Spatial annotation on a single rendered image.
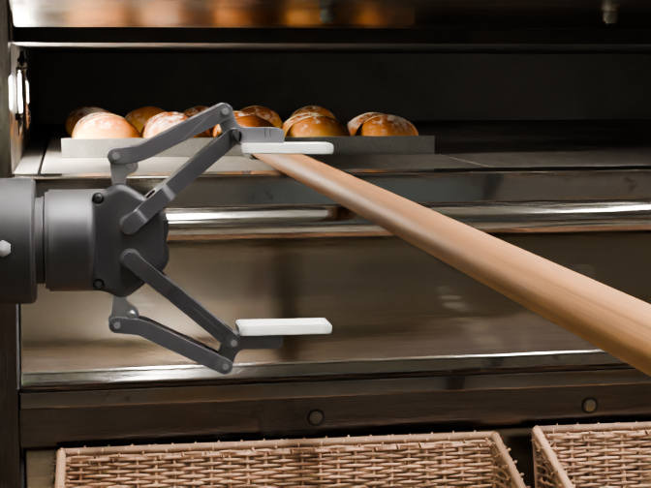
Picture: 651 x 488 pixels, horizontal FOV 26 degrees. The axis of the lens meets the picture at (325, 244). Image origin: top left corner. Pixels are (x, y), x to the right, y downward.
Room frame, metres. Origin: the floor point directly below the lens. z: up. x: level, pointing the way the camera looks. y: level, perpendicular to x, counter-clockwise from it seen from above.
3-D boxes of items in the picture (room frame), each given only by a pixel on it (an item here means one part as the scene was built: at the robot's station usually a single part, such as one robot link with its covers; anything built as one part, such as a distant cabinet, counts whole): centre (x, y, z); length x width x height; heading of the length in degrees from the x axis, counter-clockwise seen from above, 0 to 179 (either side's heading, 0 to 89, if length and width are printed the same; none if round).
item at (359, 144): (2.24, 0.14, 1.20); 0.55 x 0.36 x 0.03; 100
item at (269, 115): (2.72, 0.13, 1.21); 0.10 x 0.07 x 0.06; 103
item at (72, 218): (1.03, 0.16, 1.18); 0.09 x 0.07 x 0.08; 100
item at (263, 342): (1.05, 0.06, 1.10); 0.05 x 0.01 x 0.03; 100
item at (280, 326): (1.06, 0.03, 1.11); 0.07 x 0.03 x 0.01; 100
